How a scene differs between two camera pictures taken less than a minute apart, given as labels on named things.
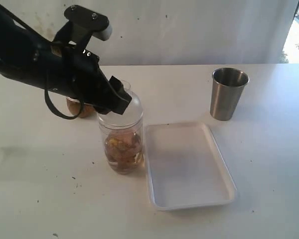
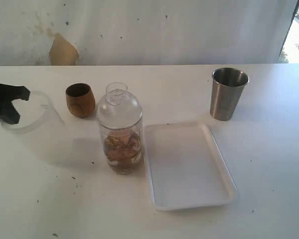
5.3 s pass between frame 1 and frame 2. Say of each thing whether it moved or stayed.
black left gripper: moved
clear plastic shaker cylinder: stayed
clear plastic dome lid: stayed
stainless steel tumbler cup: stayed
